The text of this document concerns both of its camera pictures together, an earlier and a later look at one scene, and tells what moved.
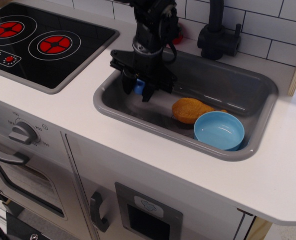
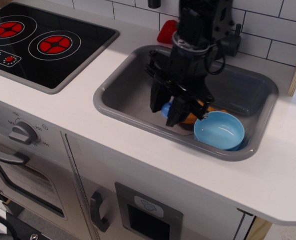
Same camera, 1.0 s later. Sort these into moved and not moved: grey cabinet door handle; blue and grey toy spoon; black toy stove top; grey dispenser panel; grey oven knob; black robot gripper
Moved: blue and grey toy spoon; black robot gripper
Not moved: grey dispenser panel; black toy stove top; grey cabinet door handle; grey oven knob
